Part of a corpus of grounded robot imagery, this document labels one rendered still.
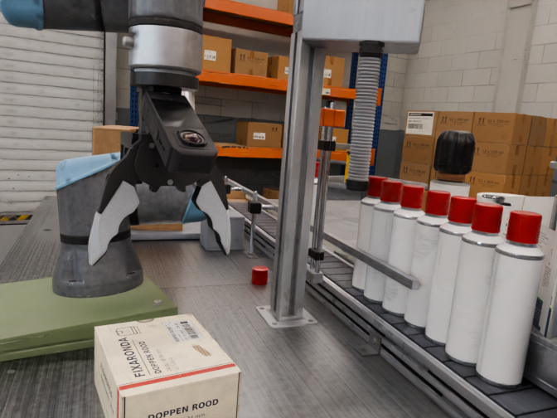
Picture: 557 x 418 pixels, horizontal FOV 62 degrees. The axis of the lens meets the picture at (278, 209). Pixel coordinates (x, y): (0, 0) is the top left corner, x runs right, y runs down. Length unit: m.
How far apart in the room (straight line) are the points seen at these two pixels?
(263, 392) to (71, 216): 0.42
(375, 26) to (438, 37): 6.16
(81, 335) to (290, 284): 0.33
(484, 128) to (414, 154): 0.74
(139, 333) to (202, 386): 0.13
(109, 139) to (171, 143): 0.89
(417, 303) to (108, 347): 0.43
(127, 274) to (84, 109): 4.25
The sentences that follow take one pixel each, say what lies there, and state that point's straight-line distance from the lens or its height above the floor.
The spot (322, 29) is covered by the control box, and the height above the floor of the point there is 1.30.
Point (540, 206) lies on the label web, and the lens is 1.04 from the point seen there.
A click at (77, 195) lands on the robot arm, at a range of 0.82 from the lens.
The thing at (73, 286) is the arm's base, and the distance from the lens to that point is 0.84.
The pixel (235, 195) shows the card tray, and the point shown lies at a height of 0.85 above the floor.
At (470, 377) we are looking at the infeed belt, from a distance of 0.64.
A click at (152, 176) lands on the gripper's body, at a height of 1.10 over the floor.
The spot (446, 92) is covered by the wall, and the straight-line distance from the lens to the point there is 6.61.
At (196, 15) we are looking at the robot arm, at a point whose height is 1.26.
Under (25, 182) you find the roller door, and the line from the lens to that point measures 5.07.
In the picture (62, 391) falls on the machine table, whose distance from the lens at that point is 0.65.
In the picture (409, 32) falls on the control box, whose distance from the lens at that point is 0.71.
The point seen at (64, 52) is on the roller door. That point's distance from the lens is 5.06.
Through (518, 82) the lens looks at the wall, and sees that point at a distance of 5.89.
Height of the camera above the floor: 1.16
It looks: 10 degrees down
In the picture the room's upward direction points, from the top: 4 degrees clockwise
